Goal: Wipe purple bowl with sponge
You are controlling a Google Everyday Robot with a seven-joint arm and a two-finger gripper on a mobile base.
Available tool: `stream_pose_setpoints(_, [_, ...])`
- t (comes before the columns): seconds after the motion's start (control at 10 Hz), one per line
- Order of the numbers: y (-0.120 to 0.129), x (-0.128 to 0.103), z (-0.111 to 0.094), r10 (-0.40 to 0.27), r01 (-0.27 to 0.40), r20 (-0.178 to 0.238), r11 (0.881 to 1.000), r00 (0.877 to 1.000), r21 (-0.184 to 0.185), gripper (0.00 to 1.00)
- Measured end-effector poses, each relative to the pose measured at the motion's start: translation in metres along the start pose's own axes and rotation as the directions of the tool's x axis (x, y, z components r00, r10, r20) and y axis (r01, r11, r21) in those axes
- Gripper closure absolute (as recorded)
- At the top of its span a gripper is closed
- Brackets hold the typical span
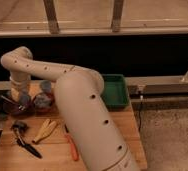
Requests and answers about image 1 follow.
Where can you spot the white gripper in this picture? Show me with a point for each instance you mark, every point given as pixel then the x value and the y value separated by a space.
pixel 23 86

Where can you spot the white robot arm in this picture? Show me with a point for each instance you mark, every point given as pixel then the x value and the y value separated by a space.
pixel 77 92

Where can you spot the dark red bowl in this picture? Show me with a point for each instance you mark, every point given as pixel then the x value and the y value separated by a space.
pixel 14 108

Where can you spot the yellow wooden spatula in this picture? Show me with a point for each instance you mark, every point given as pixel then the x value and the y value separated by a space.
pixel 46 129

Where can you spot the green plastic tray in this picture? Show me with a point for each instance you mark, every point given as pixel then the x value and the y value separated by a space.
pixel 115 94

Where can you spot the black handled brush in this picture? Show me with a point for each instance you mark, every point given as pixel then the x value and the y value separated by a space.
pixel 19 128

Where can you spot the orange handled tool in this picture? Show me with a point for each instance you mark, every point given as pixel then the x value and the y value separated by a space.
pixel 73 149

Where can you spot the metal rail beam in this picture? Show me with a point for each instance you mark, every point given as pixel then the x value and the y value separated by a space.
pixel 156 85

